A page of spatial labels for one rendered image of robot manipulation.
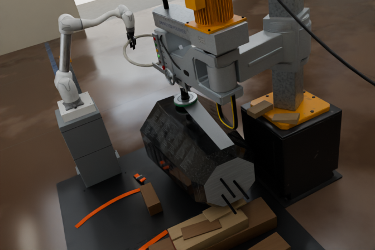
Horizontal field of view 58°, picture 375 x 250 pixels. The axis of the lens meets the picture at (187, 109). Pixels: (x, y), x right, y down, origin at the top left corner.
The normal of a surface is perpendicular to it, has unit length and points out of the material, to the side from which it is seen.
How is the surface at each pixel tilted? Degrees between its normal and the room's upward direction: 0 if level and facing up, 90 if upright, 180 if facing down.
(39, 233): 0
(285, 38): 90
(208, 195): 90
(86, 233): 0
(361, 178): 0
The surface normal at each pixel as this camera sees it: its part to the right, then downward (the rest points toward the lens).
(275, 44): 0.57, 0.35
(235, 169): 0.38, 0.43
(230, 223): -0.18, -0.83
